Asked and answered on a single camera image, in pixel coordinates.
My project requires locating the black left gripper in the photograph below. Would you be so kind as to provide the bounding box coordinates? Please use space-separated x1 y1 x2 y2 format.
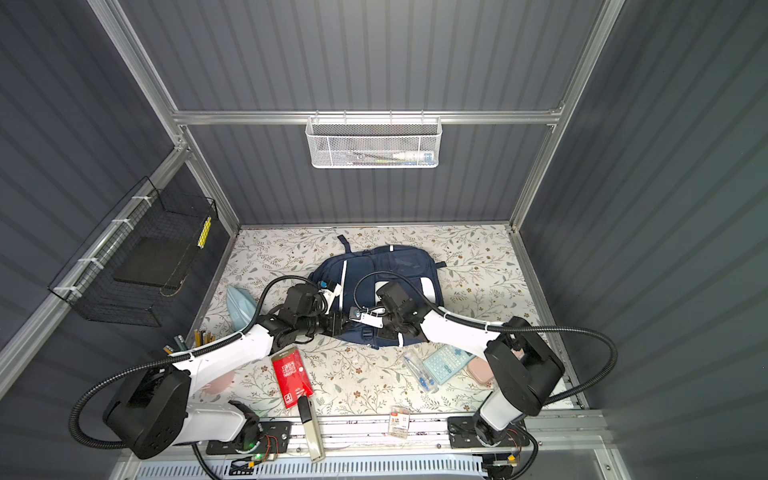
296 308 356 338

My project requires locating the navy blue student backpack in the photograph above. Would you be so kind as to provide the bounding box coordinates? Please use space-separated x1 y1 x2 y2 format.
309 235 446 349

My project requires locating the light blue cloth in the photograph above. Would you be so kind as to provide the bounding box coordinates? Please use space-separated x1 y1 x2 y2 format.
226 285 257 331

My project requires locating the light green calculator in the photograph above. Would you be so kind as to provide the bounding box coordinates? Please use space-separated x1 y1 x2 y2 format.
423 345 475 385

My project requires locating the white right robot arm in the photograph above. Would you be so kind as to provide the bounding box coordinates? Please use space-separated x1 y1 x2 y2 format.
361 271 618 445

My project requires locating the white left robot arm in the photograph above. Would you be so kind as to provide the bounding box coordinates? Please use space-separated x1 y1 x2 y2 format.
68 275 345 459

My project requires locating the red notebook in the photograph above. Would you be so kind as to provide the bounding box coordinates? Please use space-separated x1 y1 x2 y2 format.
271 347 313 409

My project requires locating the clear blue pen case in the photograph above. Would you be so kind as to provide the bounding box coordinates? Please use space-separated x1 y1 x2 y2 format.
403 354 439 393

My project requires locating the pink pouch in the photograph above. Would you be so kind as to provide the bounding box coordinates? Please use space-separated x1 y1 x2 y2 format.
467 357 494 386

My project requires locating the black silver stapler tool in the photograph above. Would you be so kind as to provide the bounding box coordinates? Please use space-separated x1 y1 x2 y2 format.
297 395 326 463

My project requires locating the small clear packet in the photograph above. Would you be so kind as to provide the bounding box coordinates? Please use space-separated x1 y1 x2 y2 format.
387 406 410 440

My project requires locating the pink cup with pencils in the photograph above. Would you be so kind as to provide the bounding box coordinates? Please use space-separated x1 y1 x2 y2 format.
161 328 236 396

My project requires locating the white tube in basket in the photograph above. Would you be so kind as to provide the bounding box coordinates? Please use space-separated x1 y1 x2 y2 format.
391 151 434 165

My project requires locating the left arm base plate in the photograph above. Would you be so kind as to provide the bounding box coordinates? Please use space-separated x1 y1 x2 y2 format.
205 421 292 457

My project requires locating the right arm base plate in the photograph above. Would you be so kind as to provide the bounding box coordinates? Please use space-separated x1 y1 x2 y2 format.
447 416 531 449

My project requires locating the black wire wall basket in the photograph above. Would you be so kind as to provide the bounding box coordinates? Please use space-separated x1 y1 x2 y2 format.
49 180 218 327

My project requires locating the white wire mesh basket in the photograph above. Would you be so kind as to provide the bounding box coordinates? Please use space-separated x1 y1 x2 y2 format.
305 115 443 169

